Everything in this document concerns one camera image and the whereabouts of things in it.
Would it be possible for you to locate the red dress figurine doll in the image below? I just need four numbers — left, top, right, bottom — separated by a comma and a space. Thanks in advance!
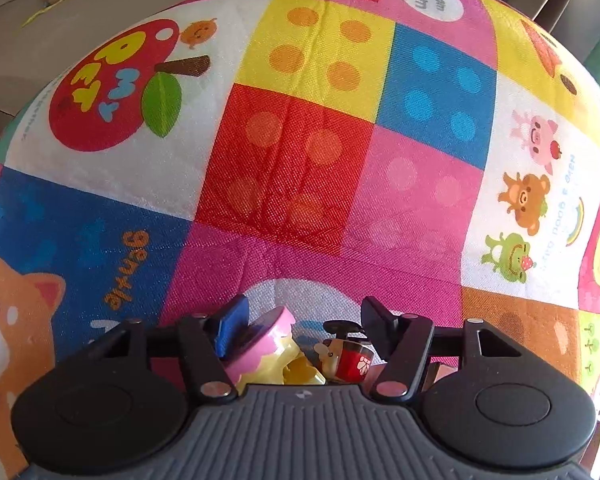
314, 320, 375, 385

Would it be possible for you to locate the pink round toy cake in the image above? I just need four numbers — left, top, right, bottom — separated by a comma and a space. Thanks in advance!
224, 307, 325, 394

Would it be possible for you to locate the colourful cartoon play mat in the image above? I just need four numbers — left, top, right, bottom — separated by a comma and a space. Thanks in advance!
0, 0, 600, 479

